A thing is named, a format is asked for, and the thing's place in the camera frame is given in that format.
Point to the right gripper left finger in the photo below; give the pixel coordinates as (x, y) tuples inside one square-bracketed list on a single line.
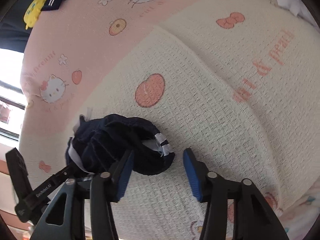
[(64, 217)]

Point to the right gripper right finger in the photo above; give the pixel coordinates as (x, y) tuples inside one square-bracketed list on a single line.
[(253, 217)]

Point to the navy shorts white stripes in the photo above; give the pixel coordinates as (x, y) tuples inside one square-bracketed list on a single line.
[(97, 144)]

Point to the white and dark clothes pile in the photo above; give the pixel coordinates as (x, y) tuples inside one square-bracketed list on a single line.
[(298, 8)]

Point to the pink cream Hello Kitty blanket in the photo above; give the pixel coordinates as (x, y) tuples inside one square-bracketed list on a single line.
[(237, 81)]

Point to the yellow plush toy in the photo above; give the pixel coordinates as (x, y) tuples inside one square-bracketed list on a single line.
[(32, 13)]

